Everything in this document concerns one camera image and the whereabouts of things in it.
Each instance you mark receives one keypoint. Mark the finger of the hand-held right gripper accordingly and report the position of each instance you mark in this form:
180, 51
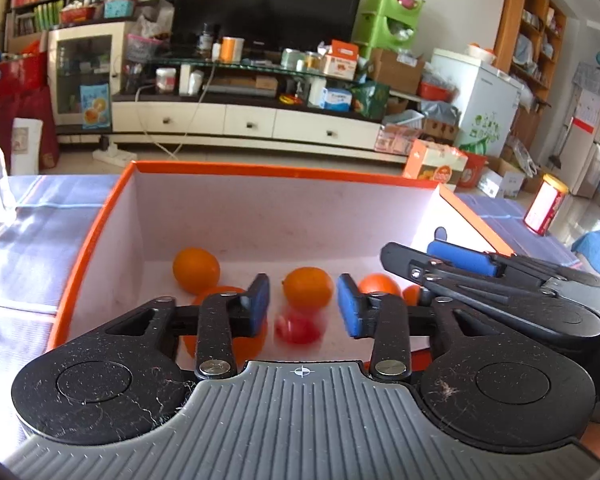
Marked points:
405, 260
460, 256

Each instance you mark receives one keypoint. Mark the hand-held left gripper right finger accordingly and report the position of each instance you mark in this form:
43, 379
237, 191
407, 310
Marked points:
347, 305

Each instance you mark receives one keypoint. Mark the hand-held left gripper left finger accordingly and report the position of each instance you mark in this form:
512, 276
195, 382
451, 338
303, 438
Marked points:
257, 305

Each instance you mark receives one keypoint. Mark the small orange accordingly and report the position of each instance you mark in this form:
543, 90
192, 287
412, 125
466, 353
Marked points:
410, 294

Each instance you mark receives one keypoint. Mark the red tomato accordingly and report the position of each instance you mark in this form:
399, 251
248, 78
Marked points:
300, 330

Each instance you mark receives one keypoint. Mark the orange cardboard box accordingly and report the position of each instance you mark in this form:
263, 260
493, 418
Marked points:
280, 210

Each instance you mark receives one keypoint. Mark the small white box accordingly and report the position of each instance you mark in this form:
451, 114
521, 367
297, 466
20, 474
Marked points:
502, 184

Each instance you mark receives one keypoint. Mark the orange printed carton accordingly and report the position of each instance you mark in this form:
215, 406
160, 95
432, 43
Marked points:
432, 165

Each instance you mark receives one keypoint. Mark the red canister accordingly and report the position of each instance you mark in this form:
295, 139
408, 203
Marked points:
545, 207

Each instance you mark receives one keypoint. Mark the white chest freezer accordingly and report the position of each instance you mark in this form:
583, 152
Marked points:
485, 105

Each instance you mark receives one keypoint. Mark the green bag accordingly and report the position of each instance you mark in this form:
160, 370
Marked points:
370, 97

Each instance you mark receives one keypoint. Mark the blue tissue box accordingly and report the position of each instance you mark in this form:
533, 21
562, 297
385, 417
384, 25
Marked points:
337, 99

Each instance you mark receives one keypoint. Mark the white low television cabinet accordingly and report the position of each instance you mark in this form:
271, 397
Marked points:
250, 122

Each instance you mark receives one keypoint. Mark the brown cardboard box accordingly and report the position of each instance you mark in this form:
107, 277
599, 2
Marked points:
397, 70

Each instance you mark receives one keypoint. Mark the white power strip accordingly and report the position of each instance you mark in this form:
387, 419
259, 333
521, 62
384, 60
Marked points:
111, 156

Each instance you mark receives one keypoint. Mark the orange and white carton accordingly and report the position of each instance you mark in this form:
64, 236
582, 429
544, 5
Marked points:
340, 60

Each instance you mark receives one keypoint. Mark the green stacking bins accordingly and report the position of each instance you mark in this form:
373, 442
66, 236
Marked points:
375, 30

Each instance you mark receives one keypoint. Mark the wooden shelf unit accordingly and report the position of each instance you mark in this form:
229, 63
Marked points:
510, 25

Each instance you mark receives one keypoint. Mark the white jar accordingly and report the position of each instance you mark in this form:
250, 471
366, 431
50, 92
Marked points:
165, 80

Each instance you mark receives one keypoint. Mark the blue packet with orange print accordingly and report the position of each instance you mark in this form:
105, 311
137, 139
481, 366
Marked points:
95, 107

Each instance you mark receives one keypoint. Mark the orange canister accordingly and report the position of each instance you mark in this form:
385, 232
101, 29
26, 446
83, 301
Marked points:
231, 49

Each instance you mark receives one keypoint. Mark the pink plastic basket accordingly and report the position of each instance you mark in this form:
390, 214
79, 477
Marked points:
145, 49

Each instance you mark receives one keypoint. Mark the white glass-door cabinet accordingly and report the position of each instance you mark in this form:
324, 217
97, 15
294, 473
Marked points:
116, 60

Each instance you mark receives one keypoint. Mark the black television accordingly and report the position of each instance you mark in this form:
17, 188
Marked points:
270, 0

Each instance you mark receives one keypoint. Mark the red shopping bag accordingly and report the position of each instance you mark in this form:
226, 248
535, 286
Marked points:
30, 95

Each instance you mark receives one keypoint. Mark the turquoise basket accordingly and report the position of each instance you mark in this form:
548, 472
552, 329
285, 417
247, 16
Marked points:
118, 8

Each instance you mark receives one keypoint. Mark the red basket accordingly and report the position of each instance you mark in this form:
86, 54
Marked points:
80, 15

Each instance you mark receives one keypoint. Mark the wall calendar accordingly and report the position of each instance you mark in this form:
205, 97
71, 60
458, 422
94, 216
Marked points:
591, 95

